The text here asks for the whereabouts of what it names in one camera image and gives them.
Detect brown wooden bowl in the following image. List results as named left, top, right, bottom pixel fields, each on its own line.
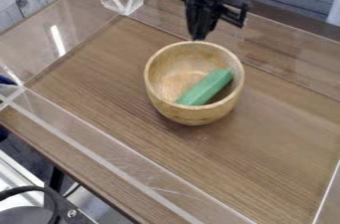
left=144, top=41, right=246, bottom=125

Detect green rectangular block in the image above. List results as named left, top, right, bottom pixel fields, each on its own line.
left=175, top=69, right=234, bottom=106

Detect black table leg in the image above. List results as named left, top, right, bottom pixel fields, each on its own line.
left=50, top=167, right=66, bottom=192

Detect clear acrylic tray wall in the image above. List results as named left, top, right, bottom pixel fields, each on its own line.
left=0, top=0, right=340, bottom=224

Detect black metal bracket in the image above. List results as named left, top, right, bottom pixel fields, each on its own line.
left=43, top=187, right=99, bottom=224

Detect black cable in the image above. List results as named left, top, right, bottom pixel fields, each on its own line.
left=0, top=185, right=62, bottom=224

